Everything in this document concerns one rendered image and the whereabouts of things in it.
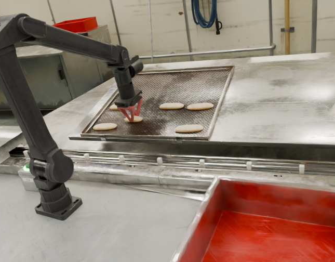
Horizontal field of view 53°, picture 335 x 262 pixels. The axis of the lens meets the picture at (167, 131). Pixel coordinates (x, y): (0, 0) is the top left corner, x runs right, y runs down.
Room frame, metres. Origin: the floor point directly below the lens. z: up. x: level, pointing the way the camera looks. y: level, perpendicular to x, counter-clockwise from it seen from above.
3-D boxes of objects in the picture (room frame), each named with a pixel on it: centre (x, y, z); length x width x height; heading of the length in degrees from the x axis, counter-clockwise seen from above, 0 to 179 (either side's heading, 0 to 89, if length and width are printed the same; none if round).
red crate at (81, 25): (4.73, 0.97, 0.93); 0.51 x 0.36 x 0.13; 69
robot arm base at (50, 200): (0.83, 0.36, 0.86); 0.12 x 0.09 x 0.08; 57
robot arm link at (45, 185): (0.85, 0.35, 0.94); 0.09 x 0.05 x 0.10; 145
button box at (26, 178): (0.98, 0.46, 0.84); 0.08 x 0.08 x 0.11; 65
